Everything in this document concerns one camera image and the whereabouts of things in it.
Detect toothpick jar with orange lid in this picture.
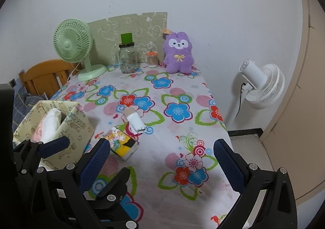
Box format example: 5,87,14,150
146,51,159,67

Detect white standing fan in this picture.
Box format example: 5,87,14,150
226,59,285,130

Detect white tube with beige cap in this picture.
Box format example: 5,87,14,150
122,109,148,133

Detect white fan cable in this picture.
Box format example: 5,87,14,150
66,62,83,79

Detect green plastic cup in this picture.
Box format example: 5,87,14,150
120,32,134,45

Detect yellow cartoon fabric storage box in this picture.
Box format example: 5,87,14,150
13,100,95,170

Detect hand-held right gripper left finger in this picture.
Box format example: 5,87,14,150
28,139,112,229

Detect glass jar mug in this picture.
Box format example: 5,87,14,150
117,43,139,74

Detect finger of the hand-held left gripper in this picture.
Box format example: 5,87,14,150
87,167,140,229
13,136,71,178

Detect floral tablecloth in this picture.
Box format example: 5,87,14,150
48,62,250,229

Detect white cloth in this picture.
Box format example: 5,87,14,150
41,108,63,144

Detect black fan cable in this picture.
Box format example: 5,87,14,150
236,83,245,118

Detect beige wooden door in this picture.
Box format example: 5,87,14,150
261,0,325,205

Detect green desk fan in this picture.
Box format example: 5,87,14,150
53,18,107,81

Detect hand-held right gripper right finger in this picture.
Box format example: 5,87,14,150
213,139,298,229

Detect yellow cartoon tissue packet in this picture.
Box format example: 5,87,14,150
103,127,140,161

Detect purple plush bunny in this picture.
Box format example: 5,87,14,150
161,28,195,74

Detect blue plaid pillow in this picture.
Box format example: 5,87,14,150
13,87,49,133

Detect green cartoon printed board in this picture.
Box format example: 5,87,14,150
87,11,168,65

